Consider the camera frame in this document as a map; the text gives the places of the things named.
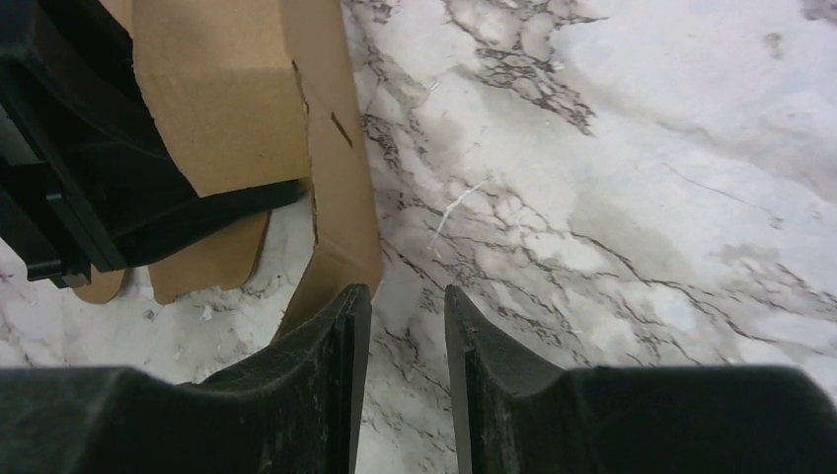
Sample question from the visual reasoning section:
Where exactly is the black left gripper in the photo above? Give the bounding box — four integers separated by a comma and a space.
1, 1, 305, 287

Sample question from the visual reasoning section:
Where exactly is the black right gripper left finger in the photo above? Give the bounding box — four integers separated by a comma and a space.
1, 284, 372, 473

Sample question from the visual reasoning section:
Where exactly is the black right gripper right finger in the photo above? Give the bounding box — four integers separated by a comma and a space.
444, 285, 836, 473

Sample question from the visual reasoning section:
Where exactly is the brown cardboard box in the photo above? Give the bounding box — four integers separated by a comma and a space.
105, 1, 383, 336

